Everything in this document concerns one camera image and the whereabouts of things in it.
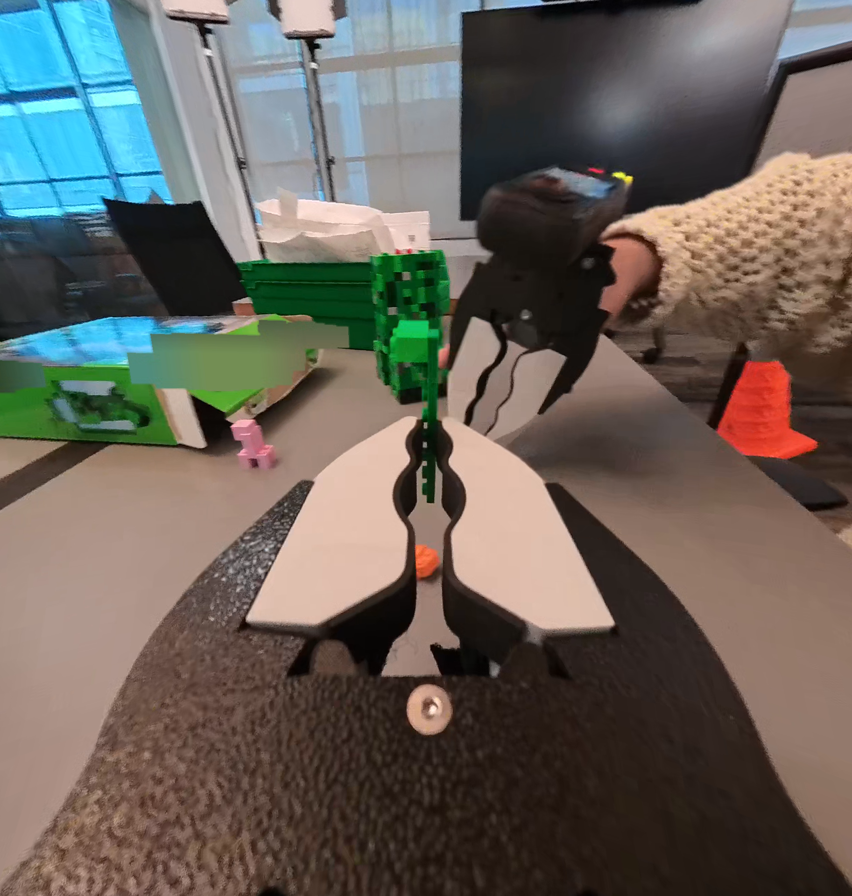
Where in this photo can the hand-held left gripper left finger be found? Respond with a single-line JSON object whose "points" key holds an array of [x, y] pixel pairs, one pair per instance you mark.
{"points": [[342, 553]]}

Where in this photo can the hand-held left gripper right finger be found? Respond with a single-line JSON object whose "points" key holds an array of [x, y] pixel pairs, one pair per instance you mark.
{"points": [[524, 553]]}

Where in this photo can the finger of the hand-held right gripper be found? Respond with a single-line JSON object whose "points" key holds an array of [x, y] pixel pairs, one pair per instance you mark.
{"points": [[524, 392], [468, 371]]}

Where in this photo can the green lego plate assembly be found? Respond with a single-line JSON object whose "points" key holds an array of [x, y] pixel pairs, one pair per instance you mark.
{"points": [[419, 350]]}

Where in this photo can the person's right forearm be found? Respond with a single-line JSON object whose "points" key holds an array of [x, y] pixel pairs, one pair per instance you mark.
{"points": [[762, 252]]}

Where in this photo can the orange lego brick separator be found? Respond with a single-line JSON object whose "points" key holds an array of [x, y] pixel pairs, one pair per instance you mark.
{"points": [[427, 561]]}

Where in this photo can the green lego creeper figure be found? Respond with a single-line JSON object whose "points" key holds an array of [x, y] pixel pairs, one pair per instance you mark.
{"points": [[408, 294]]}

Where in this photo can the pink lego pig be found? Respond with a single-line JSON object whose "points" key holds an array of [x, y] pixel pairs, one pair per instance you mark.
{"points": [[254, 448]]}

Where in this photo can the green lego box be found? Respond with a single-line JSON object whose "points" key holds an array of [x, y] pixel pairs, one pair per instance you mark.
{"points": [[61, 392]]}

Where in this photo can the person's right hand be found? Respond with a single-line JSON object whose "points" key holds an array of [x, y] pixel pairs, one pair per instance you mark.
{"points": [[629, 273]]}

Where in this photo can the green plastic bins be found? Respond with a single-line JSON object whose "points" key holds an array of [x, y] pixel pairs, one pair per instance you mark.
{"points": [[307, 294]]}

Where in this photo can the white paper bags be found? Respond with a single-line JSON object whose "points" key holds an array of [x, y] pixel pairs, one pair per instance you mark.
{"points": [[328, 224]]}

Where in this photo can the orange traffic cone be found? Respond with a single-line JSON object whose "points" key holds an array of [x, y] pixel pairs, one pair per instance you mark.
{"points": [[762, 413]]}

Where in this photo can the studio light on stand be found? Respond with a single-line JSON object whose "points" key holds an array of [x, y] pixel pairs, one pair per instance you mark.
{"points": [[219, 105], [314, 84]]}

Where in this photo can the black framed monitor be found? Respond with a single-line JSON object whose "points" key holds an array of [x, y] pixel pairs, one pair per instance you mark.
{"points": [[825, 105]]}

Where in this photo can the large paned window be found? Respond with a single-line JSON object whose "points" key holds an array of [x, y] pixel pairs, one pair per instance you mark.
{"points": [[54, 112]]}

